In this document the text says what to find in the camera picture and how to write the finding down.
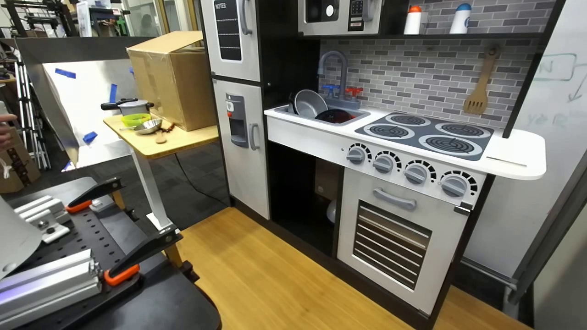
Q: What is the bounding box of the white toy microwave door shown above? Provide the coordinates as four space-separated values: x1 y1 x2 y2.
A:
296 0 385 37

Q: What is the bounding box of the white lower fridge door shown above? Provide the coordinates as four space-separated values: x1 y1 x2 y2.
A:
212 79 269 219

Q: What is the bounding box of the white fridge door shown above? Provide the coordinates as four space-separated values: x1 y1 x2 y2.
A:
212 79 269 219
199 0 260 81

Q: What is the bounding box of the white toy oven door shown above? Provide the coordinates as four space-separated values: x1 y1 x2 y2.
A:
337 169 476 316

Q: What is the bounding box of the white upper fridge door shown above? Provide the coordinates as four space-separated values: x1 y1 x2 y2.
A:
199 0 260 81

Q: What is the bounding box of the grey ball under sink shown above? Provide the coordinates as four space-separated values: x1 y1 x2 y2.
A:
326 200 337 224

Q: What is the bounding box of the grey toy pot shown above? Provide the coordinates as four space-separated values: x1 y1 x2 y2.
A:
293 90 328 120

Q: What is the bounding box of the toy play kitchen unit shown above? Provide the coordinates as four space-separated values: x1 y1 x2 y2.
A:
210 0 546 330

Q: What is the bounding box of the grey toy faucet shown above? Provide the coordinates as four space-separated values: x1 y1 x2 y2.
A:
317 52 359 111

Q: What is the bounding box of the wooden side table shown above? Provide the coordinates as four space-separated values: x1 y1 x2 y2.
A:
104 116 218 232

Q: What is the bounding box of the large cardboard box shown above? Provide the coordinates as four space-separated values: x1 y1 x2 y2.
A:
126 32 216 131

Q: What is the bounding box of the white shaker with orange cap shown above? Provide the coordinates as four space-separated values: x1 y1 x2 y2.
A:
403 6 421 35

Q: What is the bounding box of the black orange bar clamp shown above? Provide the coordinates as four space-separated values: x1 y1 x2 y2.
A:
102 228 181 288

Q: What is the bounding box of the wooden toy spatula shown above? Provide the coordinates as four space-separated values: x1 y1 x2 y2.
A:
463 48 498 116

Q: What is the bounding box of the white shaker with blue cap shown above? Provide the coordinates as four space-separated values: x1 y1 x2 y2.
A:
449 4 471 35

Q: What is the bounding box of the aluminium extrusion block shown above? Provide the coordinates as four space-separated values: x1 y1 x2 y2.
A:
0 250 102 330

